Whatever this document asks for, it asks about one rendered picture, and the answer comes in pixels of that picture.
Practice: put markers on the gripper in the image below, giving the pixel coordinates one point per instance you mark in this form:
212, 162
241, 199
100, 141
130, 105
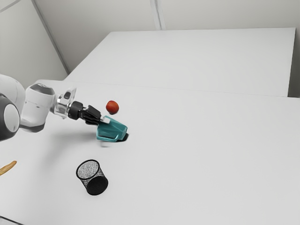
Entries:
77, 111

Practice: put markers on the teal faceted mug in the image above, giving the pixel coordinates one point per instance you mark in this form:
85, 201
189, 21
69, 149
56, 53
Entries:
111, 130

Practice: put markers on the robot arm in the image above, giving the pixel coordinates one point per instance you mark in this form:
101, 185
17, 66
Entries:
32, 105

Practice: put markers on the red round fruit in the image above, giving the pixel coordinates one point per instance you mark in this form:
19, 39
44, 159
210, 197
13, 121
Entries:
112, 107

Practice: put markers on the black mesh pen holder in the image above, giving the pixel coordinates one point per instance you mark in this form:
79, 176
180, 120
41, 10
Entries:
92, 177

